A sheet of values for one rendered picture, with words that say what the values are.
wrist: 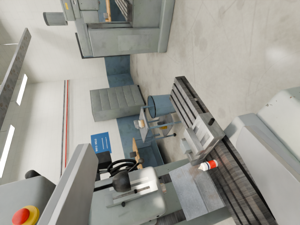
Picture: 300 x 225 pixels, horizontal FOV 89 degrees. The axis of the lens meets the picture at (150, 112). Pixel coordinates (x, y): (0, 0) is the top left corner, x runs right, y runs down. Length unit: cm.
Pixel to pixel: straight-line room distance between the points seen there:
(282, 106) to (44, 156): 599
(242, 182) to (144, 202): 45
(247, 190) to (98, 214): 63
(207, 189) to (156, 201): 54
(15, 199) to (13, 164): 578
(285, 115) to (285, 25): 105
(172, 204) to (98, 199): 62
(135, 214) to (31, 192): 37
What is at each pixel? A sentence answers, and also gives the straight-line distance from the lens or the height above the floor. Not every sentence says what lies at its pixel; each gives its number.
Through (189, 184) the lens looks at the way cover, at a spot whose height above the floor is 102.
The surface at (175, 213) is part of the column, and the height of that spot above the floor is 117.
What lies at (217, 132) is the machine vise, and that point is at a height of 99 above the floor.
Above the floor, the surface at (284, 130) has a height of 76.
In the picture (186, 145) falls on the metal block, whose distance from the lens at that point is 93.
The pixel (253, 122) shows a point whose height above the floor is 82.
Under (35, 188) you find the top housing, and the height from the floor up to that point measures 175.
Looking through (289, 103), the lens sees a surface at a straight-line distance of 86.
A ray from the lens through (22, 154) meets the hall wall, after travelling 650.
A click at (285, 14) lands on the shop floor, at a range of 181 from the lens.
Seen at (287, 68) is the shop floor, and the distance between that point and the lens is 175.
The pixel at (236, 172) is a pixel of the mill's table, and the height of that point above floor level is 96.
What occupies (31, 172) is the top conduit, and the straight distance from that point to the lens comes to 74.
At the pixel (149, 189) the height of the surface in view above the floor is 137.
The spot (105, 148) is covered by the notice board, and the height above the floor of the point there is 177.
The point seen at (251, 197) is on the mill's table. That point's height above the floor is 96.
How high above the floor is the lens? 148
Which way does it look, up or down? 15 degrees down
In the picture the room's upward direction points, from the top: 100 degrees counter-clockwise
